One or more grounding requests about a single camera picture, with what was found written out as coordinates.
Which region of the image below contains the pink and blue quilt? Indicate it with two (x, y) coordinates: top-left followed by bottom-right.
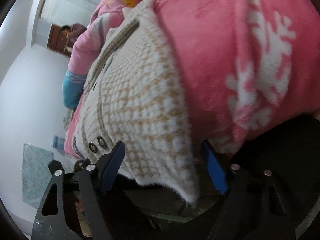
(62, 0), (142, 109)

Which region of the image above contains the pink floral fleece blanket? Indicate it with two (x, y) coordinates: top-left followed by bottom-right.
(65, 0), (319, 158)

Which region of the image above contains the brown wooden door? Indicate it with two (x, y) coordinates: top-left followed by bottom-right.
(47, 24), (72, 57)

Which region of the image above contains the teal floor mat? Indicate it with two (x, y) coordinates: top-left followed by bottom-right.
(22, 144), (54, 209)

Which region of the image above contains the beige white houndstooth garment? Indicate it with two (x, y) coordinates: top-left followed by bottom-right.
(72, 0), (199, 203)

